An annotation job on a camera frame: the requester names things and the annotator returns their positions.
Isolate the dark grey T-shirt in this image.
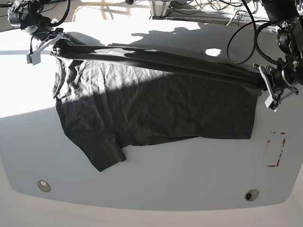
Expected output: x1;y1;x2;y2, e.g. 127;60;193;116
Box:
51;39;265;171

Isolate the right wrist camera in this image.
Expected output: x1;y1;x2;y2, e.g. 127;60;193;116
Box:
27;52;41;65

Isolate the red tape rectangle marking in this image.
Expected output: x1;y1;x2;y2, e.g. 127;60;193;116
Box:
263;131;286;168

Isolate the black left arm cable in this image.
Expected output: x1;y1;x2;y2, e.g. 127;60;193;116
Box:
226;20;280;66

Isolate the left table grommet hole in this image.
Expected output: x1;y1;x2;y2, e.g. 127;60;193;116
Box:
37;180;51;192

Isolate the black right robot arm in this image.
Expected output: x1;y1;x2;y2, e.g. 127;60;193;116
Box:
7;0;71;64

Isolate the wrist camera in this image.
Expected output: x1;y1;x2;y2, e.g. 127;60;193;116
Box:
265;96;280;113
27;52;41;65

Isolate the aluminium rail with cables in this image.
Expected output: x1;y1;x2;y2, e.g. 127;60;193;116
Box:
170;9;270;26

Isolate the right table grommet hole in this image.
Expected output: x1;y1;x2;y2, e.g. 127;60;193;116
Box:
245;189;259;201

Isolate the black cable bundle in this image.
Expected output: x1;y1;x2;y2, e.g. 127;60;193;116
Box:
189;0;244;11

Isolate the aluminium frame post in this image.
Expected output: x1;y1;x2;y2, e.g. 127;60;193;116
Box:
148;0;171;19

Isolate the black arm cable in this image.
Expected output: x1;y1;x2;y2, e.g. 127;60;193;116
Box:
27;0;71;34
226;20;280;66

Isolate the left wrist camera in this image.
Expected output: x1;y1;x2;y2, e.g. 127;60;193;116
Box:
265;96;280;113

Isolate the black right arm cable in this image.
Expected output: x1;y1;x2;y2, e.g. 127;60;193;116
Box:
27;0;71;34

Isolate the table grommet hole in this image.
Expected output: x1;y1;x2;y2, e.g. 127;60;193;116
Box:
245;189;259;201
37;180;51;192

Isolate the black tripod stand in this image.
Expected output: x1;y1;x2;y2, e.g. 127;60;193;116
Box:
0;0;15;26

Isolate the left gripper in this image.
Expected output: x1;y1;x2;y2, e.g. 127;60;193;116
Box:
252;63;299;104

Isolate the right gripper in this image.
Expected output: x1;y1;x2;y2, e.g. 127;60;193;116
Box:
29;28;69;54

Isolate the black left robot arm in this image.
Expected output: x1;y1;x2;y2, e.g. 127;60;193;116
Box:
253;0;303;111

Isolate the yellow cable on floor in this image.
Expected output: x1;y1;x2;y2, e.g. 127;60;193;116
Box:
72;1;121;22

